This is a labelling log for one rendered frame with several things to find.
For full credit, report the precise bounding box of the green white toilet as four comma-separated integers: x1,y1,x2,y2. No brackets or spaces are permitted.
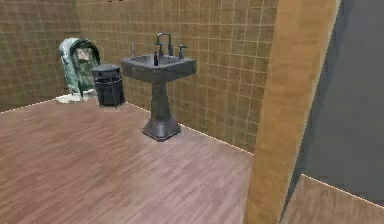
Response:
55,37,101,104

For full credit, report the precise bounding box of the dark metal sink faucet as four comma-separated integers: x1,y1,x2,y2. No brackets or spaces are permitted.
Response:
153,32,189,60

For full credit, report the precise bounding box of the wooden room door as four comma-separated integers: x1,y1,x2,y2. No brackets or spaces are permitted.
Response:
243,0,342,224

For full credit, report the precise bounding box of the dark grey pedestal sink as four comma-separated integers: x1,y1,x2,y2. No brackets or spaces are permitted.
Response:
120,53,197,143

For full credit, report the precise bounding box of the black metal garbage can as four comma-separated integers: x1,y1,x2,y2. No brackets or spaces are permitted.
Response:
91,63,126,109

